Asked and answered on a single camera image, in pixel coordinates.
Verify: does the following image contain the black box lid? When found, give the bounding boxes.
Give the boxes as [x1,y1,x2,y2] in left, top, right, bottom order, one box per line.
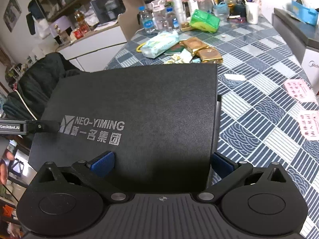
[29,63,217,193]

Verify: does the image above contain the person left hand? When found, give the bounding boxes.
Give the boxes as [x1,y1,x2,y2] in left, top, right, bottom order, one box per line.
[0,149,15,185]

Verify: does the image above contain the black jacket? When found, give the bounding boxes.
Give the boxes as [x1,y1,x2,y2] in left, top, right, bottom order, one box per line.
[3,52,83,120]

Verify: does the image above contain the patterned blue tablecloth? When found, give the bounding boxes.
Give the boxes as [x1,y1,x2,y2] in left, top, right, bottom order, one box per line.
[104,15,319,239]

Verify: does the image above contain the open black gift box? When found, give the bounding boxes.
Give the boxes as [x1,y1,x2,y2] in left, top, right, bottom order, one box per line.
[207,94,222,188]

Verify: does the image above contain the pink paper card near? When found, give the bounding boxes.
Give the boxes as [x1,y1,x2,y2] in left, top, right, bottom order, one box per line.
[298,110,319,141]

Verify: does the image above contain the pink paper card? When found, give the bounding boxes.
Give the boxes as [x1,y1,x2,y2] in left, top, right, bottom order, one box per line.
[284,79,316,103]
[298,110,319,141]

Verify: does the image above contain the pink paper card far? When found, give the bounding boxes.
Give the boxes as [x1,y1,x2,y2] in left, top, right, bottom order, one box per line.
[284,79,316,103]

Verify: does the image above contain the gold mooncake packet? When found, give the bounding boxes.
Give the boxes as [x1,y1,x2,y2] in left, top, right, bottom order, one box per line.
[196,48,223,64]
[179,37,209,56]

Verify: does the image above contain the yellow carabiner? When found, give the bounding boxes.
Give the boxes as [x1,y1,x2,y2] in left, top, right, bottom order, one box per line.
[136,43,146,53]

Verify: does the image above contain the light blue wet wipes pack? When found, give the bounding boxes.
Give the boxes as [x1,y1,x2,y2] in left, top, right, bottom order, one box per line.
[141,30,180,59]

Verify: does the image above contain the white mini fridge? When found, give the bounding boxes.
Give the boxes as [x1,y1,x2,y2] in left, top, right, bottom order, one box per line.
[272,8,318,94]

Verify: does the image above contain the green tissue pack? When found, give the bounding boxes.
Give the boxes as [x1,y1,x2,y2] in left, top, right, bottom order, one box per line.
[190,9,221,33]

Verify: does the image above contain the small water bottle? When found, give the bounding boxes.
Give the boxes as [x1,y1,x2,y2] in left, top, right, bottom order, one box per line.
[139,6,156,34]
[165,7,179,31]

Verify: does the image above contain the small teal mesh basket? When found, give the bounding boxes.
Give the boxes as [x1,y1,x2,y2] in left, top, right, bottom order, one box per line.
[213,2,230,20]

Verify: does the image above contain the white ceramic mug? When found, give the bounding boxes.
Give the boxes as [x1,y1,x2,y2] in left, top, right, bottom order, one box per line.
[245,2,259,24]

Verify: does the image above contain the blue plastic basket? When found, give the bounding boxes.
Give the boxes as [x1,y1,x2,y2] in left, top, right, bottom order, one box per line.
[291,1,318,26]

